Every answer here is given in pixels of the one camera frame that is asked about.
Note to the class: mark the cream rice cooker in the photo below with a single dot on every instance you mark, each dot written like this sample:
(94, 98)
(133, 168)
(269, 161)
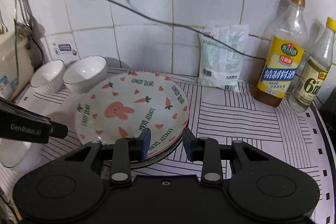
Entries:
(16, 65)

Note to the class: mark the striped white table mat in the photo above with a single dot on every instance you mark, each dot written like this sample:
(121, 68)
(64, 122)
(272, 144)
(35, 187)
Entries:
(300, 140)

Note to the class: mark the wall sticker near bowls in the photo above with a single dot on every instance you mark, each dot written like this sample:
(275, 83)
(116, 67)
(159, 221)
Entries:
(62, 49)

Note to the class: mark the white salt bag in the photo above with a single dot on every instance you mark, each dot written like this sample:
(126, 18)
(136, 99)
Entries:
(222, 56)

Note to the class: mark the hanging metal utensils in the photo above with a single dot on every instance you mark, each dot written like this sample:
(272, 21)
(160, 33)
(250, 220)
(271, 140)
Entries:
(23, 18)

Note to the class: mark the white vinegar bottle yellow cap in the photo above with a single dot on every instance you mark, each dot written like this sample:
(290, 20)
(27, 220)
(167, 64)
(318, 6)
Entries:
(315, 70)

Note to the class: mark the white ribbed bowl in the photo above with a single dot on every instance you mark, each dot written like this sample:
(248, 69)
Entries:
(12, 151)
(82, 75)
(48, 78)

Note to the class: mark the white sun plate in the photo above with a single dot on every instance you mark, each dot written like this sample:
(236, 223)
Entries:
(107, 154)

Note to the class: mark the pink rabbit carrot plate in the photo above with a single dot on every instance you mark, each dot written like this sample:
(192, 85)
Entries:
(124, 105)

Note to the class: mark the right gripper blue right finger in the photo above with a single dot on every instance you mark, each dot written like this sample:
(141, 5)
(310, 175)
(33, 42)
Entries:
(195, 148)

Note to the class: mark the cooking wine bottle yellow label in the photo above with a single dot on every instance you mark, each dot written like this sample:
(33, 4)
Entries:
(286, 35)

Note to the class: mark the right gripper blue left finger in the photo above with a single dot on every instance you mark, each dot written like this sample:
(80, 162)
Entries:
(138, 147)

